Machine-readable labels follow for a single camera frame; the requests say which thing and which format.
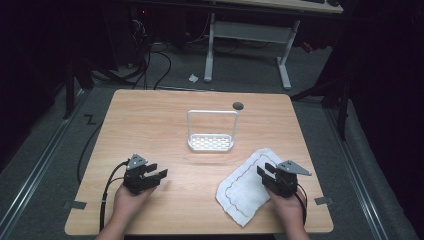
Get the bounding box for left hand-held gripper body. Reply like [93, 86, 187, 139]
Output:
[122, 153, 158, 196]

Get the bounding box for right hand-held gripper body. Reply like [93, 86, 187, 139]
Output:
[262, 160, 313, 199]

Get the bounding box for white towel with red stitching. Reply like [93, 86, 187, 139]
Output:
[215, 147, 285, 228]

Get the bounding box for white towel rack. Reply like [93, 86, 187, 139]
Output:
[186, 109, 240, 153]

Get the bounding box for person's left hand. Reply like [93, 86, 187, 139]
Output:
[112, 183, 158, 223]

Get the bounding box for person's right hand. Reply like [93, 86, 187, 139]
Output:
[264, 187, 306, 230]

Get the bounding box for grey tape piece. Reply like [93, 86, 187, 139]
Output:
[62, 199, 88, 211]
[314, 196, 335, 206]

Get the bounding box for black metal stand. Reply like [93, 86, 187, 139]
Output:
[62, 56, 96, 121]
[290, 66, 355, 142]

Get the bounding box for white-framed background desk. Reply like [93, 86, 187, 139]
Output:
[202, 0, 345, 91]

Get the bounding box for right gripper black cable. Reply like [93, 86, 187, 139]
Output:
[294, 182, 309, 228]

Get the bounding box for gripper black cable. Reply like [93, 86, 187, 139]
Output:
[98, 160, 130, 233]
[294, 182, 309, 228]

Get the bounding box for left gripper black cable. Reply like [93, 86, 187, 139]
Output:
[98, 160, 130, 233]

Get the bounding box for thin black floor cable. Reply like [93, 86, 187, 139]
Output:
[76, 121, 105, 185]

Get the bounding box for metal floor rail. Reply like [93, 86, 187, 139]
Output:
[324, 108, 389, 240]
[0, 89, 88, 235]

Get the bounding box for black floor cables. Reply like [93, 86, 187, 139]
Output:
[132, 42, 173, 91]

